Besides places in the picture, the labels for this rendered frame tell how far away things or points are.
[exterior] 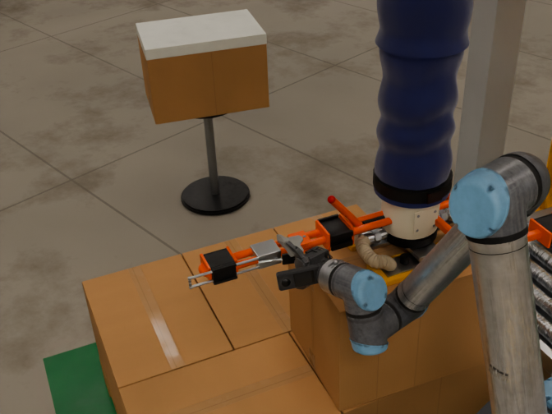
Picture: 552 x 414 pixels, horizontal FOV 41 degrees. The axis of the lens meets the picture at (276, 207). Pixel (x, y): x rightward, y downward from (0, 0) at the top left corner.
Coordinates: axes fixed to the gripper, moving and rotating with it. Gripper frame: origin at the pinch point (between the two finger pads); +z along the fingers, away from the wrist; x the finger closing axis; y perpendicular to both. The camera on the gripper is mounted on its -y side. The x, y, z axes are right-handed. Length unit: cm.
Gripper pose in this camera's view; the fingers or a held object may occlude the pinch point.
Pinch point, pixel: (280, 260)
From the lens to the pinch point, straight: 202.1
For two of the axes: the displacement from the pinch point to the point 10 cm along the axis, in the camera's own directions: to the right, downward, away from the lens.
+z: -5.6, -1.7, 8.1
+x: -2.1, -9.2, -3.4
